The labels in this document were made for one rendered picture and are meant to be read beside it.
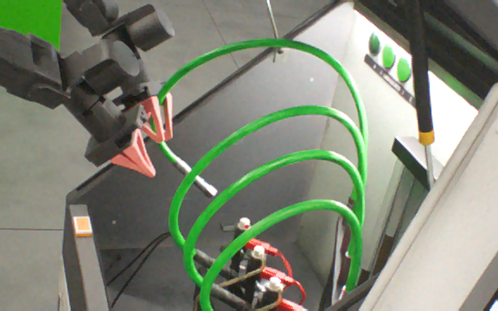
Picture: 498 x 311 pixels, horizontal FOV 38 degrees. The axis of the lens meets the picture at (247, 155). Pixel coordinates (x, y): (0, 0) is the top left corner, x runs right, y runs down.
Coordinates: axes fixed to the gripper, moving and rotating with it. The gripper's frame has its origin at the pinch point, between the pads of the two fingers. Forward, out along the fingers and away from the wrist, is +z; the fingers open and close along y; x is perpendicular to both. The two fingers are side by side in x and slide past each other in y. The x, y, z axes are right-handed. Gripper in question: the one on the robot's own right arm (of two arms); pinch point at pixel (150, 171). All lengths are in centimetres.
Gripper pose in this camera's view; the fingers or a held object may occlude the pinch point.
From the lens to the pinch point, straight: 116.1
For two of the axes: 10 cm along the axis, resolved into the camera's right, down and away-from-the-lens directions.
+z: 5.8, 7.0, 4.2
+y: 8.2, -5.2, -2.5
